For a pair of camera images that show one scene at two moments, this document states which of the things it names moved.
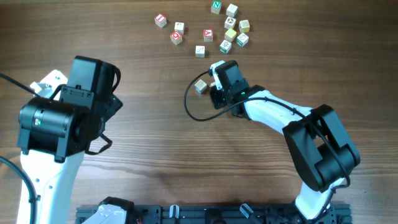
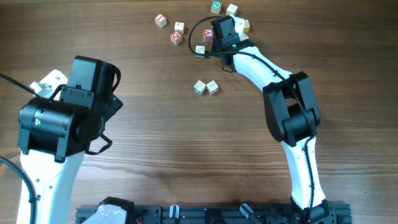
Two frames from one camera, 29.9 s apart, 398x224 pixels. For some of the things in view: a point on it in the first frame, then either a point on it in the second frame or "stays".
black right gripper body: x=221 y=98 → x=215 y=46
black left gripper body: x=115 y=104 stays
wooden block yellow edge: x=244 y=26 stays
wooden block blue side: x=200 y=86 stays
